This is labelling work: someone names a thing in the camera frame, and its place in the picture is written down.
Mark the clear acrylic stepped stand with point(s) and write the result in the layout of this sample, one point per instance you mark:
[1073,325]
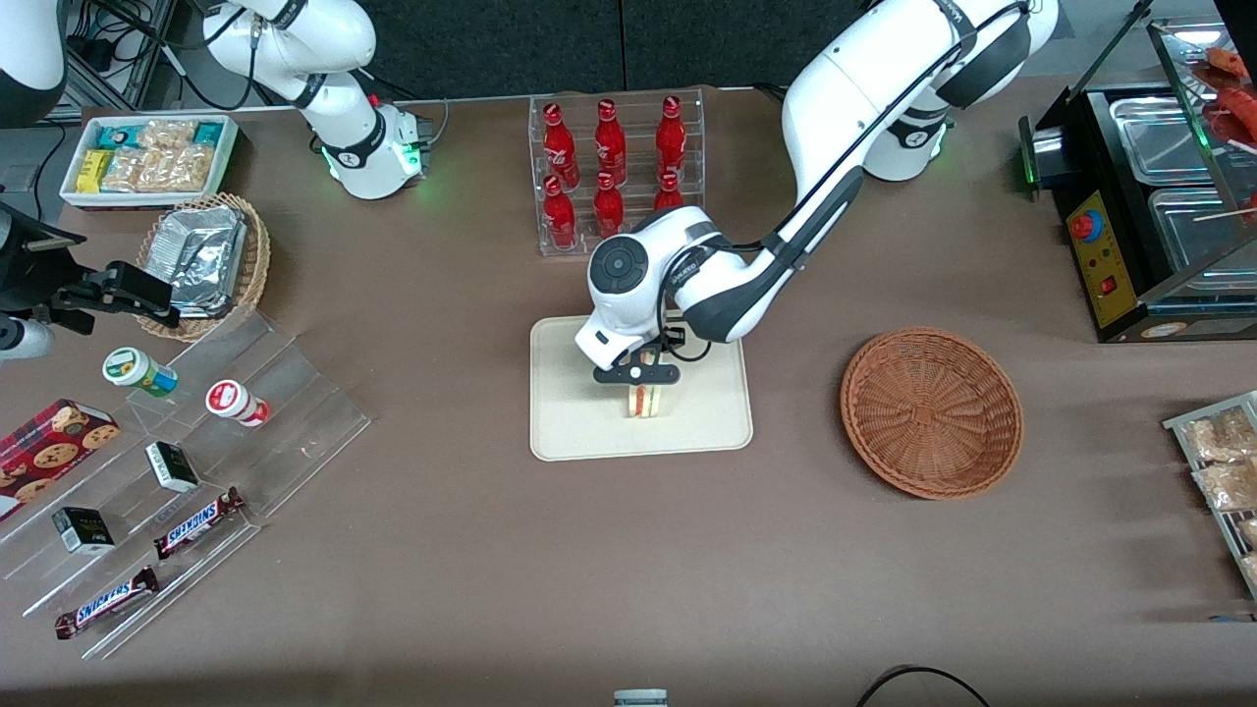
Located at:
[295,412]

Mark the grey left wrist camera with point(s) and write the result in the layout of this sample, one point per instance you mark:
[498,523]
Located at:
[636,374]

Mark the black food warmer cabinet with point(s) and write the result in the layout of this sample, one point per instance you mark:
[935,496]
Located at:
[1100,255]

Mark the cream plastic tray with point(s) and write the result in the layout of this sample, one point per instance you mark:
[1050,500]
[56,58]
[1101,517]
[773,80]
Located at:
[570,412]

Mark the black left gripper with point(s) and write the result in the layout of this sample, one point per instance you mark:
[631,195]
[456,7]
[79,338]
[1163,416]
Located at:
[674,342]

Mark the yellow snack packet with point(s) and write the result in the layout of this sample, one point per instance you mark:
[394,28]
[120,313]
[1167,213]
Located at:
[93,172]

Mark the silver foil pack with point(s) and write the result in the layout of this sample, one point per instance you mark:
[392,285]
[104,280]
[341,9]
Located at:
[201,250]

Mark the red plaid cookie box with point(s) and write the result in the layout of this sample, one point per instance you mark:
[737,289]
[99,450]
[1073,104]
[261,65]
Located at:
[49,452]

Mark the triangular sandwich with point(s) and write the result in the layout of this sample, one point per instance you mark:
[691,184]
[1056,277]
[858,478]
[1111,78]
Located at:
[649,403]

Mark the green capped small bottle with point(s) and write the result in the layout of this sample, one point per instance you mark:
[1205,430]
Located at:
[133,369]

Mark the steel warmer pan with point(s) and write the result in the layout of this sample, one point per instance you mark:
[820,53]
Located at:
[1159,137]
[1193,231]

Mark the grey white cap object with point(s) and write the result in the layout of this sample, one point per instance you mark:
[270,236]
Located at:
[640,698]

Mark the red cola bottle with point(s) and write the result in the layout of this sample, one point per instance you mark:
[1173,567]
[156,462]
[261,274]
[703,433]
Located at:
[560,218]
[610,145]
[671,139]
[609,206]
[560,147]
[668,192]

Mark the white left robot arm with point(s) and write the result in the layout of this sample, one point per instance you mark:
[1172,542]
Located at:
[845,98]

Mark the brown tablecloth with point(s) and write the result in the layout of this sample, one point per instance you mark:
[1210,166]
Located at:
[442,589]

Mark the small black box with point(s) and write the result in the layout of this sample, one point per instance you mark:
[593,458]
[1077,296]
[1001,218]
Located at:
[84,530]
[173,467]

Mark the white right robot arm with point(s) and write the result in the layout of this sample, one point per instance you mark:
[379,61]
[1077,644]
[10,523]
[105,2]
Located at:
[339,118]

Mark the tan wicker basket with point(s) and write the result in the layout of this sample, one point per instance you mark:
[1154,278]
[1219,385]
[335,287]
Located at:
[253,255]

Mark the clear bag of cookies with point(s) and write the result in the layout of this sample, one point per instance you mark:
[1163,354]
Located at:
[167,135]
[185,169]
[130,171]

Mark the clear bag of pastry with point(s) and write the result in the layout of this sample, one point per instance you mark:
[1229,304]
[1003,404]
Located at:
[1218,437]
[1247,532]
[1228,486]
[1250,568]

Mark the red capped small bottle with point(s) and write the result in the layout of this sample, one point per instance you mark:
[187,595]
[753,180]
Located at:
[234,401]

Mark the snickers bar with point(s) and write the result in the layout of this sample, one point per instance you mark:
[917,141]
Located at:
[106,603]
[196,523]

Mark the white rectangular snack bin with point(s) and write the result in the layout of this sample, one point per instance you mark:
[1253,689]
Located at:
[228,157]

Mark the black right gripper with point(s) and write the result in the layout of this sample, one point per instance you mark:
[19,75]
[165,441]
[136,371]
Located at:
[27,266]

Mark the round brown wicker basket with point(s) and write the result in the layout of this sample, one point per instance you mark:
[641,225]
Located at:
[933,412]

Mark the teal snack packet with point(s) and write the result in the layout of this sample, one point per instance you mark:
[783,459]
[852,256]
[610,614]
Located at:
[115,135]
[207,134]

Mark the clear acrylic bottle rack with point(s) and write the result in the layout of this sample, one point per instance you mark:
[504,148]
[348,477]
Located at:
[638,108]

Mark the red sausage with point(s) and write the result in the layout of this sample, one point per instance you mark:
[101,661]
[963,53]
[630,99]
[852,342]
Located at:
[1229,61]
[1239,102]

